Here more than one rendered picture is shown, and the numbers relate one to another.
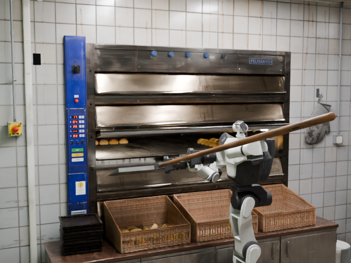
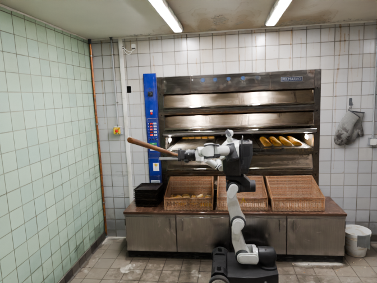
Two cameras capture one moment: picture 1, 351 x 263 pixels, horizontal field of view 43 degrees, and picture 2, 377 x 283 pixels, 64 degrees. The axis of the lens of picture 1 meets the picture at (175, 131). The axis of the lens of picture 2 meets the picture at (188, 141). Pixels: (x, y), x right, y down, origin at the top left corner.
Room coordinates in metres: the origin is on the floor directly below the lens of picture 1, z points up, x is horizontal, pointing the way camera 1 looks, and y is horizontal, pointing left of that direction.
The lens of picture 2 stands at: (0.39, -1.53, 1.85)
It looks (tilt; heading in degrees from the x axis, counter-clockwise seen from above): 8 degrees down; 30
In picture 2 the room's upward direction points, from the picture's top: 2 degrees counter-clockwise
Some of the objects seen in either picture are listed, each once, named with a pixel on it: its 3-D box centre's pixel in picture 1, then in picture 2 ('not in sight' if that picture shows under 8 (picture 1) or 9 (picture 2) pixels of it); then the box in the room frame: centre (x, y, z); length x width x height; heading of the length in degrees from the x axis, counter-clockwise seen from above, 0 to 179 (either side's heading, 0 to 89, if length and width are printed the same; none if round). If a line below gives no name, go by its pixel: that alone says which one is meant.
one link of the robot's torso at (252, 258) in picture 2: not in sight; (247, 254); (3.06, -0.58, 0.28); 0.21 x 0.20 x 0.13; 113
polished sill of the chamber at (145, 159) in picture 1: (196, 156); (237, 150); (3.87, -0.18, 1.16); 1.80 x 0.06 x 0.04; 113
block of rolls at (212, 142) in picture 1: (230, 142); (279, 140); (4.48, -0.55, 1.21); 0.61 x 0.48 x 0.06; 23
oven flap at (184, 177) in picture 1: (197, 172); (237, 161); (3.85, -0.19, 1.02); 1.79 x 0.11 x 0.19; 113
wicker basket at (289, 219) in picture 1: (273, 206); (293, 192); (3.84, -0.86, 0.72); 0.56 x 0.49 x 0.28; 114
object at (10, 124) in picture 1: (14, 128); (118, 130); (3.22, 1.17, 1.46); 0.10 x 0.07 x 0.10; 113
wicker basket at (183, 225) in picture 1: (145, 221); (189, 192); (3.38, 0.23, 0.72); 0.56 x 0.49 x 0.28; 114
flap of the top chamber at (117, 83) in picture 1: (197, 83); (236, 99); (3.85, -0.19, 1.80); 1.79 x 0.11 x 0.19; 113
